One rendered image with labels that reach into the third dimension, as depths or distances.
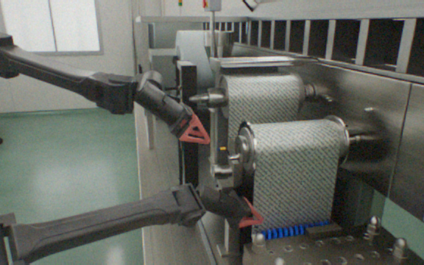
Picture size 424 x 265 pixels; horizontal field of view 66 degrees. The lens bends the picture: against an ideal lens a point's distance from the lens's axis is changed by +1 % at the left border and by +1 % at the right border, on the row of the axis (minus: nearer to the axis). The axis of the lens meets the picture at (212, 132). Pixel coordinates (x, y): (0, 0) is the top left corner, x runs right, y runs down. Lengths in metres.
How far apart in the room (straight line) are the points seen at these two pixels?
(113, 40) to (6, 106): 2.19
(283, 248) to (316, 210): 0.16
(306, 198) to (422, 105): 0.36
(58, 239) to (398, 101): 0.78
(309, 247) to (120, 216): 0.48
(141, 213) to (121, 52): 5.68
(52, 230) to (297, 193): 0.60
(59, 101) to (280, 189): 5.89
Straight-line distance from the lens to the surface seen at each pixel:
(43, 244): 0.63
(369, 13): 1.00
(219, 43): 1.47
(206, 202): 0.81
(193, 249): 1.08
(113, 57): 6.30
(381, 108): 0.94
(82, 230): 0.65
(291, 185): 0.90
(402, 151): 0.90
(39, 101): 6.62
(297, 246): 0.90
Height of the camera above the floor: 1.57
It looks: 19 degrees down
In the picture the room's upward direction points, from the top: straight up
